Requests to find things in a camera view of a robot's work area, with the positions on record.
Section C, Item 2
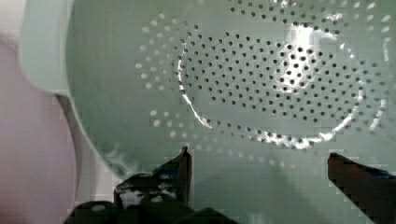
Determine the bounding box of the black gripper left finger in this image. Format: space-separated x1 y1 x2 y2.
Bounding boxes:
113 146 192 209

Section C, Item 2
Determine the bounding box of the mint green plastic strainer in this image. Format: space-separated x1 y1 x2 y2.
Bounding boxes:
20 0 395 224

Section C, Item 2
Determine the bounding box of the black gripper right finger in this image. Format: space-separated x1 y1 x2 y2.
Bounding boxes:
327 152 396 224

